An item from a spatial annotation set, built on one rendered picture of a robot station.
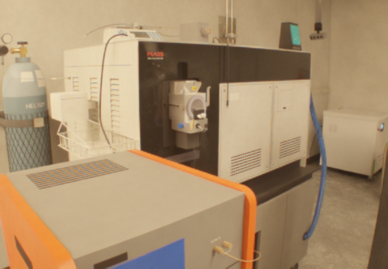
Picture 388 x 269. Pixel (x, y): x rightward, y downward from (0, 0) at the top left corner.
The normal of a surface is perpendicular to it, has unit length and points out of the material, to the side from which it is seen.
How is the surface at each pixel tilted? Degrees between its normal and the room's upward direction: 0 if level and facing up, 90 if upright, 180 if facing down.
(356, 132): 90
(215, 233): 90
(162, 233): 90
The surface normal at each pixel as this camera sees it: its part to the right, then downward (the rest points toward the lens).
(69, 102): 0.68, 0.13
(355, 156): -0.73, 0.12
